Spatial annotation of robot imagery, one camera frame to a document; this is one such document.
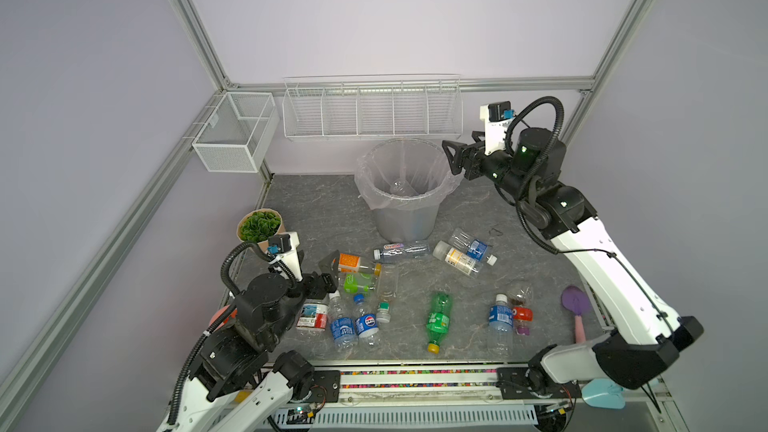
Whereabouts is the large blue label bottle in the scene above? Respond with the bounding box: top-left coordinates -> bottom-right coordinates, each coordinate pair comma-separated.
390,178 -> 420,197

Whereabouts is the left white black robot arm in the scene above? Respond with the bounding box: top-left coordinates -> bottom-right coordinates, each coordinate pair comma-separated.
159,234 -> 341,431

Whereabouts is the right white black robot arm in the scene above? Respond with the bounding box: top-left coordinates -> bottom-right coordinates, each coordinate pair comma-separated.
441,96 -> 704,396

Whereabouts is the grey mesh waste bin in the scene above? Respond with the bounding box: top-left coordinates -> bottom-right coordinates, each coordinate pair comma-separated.
354,138 -> 463,242

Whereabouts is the clear plastic bin liner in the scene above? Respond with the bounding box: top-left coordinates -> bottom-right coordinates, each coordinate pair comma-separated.
354,138 -> 463,211

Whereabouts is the orange label bottle yellow cap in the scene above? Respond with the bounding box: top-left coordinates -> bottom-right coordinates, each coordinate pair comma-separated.
332,253 -> 382,276

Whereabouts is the lime green label bottle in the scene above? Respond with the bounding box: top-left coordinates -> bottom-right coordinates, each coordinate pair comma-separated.
339,273 -> 378,296

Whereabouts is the pink round toy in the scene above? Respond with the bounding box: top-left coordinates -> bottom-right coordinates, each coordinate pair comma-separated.
209,307 -> 237,328

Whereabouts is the red cap clear bottle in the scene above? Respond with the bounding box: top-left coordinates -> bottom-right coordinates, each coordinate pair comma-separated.
295,300 -> 329,335

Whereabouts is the blue label white cap bottle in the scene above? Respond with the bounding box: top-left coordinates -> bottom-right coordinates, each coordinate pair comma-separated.
328,291 -> 358,350

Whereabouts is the Ganten clear water bottle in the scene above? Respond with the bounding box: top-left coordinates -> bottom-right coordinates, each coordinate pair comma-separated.
373,241 -> 432,264

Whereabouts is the Pepsi bottle blue cap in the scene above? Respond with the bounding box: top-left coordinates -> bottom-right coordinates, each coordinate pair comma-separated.
353,293 -> 381,348

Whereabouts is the green plant in beige pot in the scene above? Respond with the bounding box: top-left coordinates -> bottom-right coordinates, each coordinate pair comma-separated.
237,208 -> 286,251

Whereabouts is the clear bottle blue label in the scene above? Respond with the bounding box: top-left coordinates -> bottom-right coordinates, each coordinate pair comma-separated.
449,228 -> 498,266

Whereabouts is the frosted bottle yellow label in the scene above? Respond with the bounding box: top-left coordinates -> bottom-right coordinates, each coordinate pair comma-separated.
432,241 -> 483,278

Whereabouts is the green soda bottle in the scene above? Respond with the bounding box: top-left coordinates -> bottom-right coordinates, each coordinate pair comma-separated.
426,292 -> 453,354

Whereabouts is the purple pink toy shovel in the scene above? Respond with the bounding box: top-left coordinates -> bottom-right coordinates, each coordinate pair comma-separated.
561,285 -> 592,343

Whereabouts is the small blue label water bottle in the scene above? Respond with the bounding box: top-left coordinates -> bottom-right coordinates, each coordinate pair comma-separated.
487,294 -> 513,359

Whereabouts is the teal toy shovel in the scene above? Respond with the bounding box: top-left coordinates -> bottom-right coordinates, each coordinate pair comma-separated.
582,378 -> 626,410

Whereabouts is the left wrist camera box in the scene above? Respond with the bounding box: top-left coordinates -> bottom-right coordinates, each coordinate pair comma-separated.
267,232 -> 303,282

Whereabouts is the white wire wall rack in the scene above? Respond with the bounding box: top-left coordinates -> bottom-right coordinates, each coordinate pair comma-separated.
282,74 -> 464,140

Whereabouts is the white mesh wall basket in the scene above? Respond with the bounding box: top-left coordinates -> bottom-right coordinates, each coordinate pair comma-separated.
193,92 -> 280,173

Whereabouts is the aluminium rail with beads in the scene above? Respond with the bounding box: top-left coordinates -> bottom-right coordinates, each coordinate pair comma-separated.
257,361 -> 667,409

